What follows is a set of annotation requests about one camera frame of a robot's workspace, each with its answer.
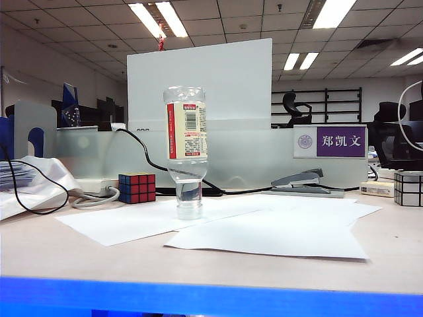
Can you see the clear plastic bottle with label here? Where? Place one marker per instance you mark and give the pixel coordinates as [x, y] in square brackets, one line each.
[186, 132]

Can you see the frosted glass desk partition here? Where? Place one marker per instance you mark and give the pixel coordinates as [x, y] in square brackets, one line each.
[257, 155]

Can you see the white upright board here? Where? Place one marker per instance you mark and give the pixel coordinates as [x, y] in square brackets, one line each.
[231, 82]

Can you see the coloured Rubik's cube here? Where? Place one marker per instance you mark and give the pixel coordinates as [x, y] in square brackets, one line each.
[137, 188]

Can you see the grey stapler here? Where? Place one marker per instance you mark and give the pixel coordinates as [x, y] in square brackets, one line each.
[298, 180]

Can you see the white paper sheet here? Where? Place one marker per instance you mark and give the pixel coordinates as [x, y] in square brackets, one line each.
[132, 224]
[314, 206]
[264, 237]

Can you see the white power adapter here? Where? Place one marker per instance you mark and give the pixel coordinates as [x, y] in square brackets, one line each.
[118, 126]

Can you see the dark wooden shelf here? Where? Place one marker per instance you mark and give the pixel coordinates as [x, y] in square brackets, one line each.
[99, 114]

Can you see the white power strip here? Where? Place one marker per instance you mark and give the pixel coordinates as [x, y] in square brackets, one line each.
[93, 185]

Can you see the red hanging ornament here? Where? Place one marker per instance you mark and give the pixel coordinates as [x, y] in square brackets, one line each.
[161, 41]

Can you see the purple and white name plate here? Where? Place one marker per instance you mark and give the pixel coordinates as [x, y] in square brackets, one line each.
[341, 142]

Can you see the ceiling fluorescent light panel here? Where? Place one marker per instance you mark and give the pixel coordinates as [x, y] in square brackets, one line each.
[300, 61]
[333, 13]
[158, 20]
[408, 56]

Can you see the blue bar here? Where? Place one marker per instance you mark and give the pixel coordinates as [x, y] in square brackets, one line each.
[211, 298]

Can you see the black shelf rack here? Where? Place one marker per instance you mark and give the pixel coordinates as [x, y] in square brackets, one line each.
[341, 102]

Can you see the blue crystal trophy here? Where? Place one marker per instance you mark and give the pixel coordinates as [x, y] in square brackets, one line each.
[70, 105]

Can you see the small white box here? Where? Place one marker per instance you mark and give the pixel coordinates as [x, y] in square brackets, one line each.
[376, 189]

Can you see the white plastic bag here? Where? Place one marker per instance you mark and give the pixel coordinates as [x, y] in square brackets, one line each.
[43, 185]

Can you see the black mesh office chair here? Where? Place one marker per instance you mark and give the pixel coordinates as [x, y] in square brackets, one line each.
[390, 145]

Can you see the grey metal bookend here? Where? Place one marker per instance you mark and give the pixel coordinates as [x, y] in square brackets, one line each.
[37, 115]

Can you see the stack of printed papers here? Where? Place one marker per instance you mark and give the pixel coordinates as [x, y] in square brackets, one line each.
[15, 176]

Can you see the silver mirror cube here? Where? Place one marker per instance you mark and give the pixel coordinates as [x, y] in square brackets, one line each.
[409, 189]

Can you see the blue file holder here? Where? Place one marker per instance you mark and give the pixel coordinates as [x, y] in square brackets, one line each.
[6, 138]

